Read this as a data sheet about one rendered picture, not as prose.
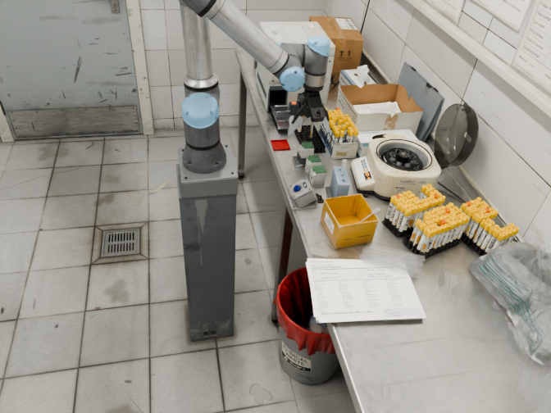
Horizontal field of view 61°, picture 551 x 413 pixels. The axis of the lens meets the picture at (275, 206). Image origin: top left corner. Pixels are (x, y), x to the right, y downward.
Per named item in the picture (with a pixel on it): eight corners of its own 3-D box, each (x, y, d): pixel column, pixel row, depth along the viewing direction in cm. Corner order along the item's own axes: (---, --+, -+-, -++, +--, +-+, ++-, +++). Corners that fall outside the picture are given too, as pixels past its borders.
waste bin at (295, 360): (262, 327, 226) (268, 265, 196) (334, 317, 233) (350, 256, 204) (279, 401, 198) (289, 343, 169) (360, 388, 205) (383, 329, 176)
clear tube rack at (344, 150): (316, 131, 198) (319, 116, 193) (339, 130, 200) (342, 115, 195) (331, 159, 183) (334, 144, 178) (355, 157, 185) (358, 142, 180)
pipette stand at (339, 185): (325, 188, 169) (329, 165, 162) (343, 188, 169) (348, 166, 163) (329, 206, 161) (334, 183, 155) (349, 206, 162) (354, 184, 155)
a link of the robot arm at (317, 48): (303, 34, 153) (329, 34, 154) (300, 65, 160) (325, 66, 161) (307, 43, 147) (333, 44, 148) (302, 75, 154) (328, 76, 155)
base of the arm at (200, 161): (179, 174, 158) (176, 149, 151) (185, 147, 169) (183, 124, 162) (225, 174, 158) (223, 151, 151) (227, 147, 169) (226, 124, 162)
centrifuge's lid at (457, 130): (452, 88, 163) (473, 93, 164) (423, 147, 179) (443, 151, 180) (474, 121, 147) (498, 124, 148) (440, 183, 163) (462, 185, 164)
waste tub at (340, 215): (319, 221, 155) (323, 198, 149) (355, 215, 159) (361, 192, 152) (334, 250, 146) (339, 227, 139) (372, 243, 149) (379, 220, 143)
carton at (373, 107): (332, 115, 209) (338, 83, 199) (392, 112, 215) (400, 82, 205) (350, 146, 191) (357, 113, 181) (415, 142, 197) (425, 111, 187)
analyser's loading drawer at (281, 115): (268, 105, 208) (268, 94, 205) (282, 104, 209) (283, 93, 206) (277, 129, 193) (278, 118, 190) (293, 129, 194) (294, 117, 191)
